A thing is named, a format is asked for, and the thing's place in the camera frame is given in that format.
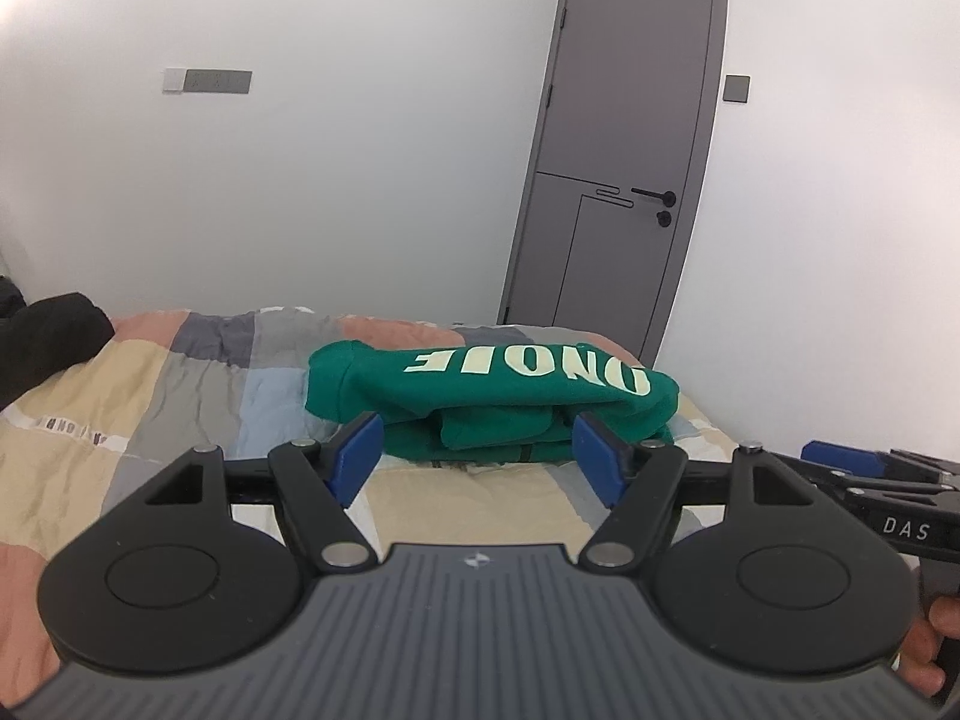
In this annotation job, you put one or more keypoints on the person's right hand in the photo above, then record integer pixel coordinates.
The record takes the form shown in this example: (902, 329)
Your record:
(926, 652)

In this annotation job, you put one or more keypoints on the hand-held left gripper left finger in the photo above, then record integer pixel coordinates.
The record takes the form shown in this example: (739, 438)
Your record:
(358, 457)

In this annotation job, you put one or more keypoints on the grey wall switch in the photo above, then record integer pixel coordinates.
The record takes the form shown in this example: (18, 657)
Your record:
(736, 88)

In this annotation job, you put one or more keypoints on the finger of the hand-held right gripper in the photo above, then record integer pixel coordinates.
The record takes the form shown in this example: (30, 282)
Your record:
(844, 459)
(821, 478)

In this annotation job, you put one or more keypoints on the grey door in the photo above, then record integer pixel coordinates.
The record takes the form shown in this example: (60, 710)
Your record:
(622, 127)

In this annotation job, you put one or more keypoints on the grey wall socket panel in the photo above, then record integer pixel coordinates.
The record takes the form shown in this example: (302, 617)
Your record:
(217, 80)

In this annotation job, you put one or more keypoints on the black puffer jacket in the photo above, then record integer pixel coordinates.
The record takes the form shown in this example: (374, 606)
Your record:
(52, 337)

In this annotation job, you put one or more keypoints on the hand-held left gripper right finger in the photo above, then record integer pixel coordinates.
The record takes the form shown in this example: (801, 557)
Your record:
(600, 457)

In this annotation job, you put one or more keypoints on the white wall switch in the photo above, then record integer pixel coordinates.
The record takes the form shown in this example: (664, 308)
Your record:
(174, 79)

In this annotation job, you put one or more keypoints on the green zip hoodie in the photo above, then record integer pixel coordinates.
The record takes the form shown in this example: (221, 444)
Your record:
(487, 397)

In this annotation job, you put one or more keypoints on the patchwork bed sheet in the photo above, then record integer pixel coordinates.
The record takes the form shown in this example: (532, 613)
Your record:
(187, 390)

